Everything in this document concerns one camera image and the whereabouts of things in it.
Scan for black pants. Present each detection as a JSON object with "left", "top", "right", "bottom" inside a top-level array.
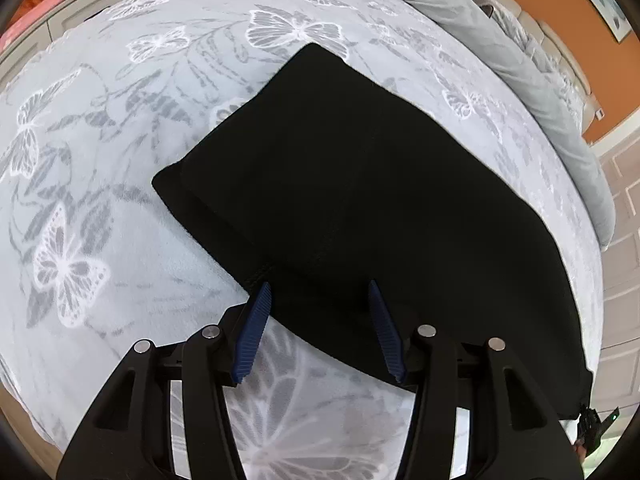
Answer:
[{"left": 152, "top": 44, "right": 592, "bottom": 419}]

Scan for white wardrobe doors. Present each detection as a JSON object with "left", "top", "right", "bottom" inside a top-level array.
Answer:
[{"left": 592, "top": 132, "right": 640, "bottom": 437}]

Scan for butterfly pattern bed cover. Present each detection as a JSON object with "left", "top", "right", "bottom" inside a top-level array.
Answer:
[{"left": 1, "top": 0, "right": 603, "bottom": 448}]

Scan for grey folded duvet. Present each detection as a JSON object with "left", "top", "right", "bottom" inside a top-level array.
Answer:
[{"left": 404, "top": 0, "right": 616, "bottom": 247}]

